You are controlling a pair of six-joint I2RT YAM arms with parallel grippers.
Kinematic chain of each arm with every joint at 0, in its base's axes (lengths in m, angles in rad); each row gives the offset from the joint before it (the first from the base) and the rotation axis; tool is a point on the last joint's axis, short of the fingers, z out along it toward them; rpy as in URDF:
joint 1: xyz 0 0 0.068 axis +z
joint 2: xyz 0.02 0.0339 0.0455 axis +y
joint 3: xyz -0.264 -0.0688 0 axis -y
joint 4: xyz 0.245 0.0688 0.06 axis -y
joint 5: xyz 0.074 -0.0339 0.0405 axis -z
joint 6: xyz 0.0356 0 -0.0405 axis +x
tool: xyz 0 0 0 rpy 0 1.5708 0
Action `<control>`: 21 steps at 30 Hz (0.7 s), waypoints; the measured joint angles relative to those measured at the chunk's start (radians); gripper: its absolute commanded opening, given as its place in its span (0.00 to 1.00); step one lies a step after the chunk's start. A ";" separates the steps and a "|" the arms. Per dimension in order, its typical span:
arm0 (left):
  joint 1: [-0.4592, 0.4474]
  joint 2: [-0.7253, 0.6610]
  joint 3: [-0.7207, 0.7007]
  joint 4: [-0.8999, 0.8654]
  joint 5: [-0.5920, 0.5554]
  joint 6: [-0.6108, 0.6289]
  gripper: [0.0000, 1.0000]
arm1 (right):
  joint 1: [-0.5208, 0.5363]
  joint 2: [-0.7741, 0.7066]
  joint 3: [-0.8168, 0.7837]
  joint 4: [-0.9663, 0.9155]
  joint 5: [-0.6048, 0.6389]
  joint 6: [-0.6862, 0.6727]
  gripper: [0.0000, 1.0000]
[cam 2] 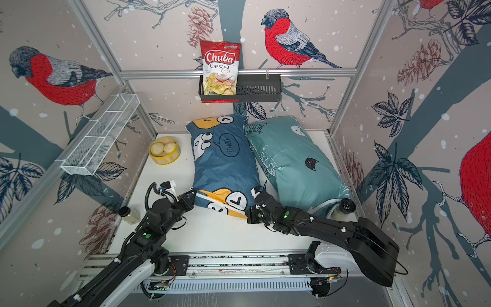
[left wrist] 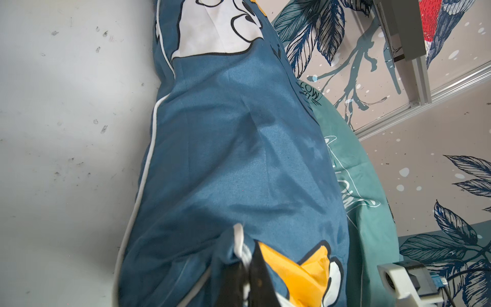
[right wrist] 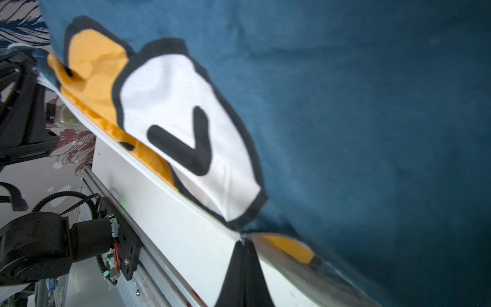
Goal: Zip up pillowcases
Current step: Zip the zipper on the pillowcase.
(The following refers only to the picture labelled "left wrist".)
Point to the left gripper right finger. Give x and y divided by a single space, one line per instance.
262 293

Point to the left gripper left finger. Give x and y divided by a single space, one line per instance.
231 293

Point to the teal cat pillow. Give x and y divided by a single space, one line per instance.
372 230

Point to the blue cartoon pillow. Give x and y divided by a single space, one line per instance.
236 156

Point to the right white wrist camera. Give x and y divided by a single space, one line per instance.
412 284

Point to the black wire wall basket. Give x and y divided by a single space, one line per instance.
402 27

